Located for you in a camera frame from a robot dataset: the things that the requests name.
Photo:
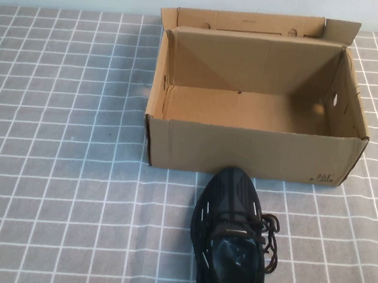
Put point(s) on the brown cardboard shoe box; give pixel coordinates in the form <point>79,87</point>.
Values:
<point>242,147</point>

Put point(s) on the grey white-checked tablecloth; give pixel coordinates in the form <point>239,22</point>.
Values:
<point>58,134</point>

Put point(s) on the black sneaker with white dashes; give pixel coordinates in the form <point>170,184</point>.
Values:
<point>234,193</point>

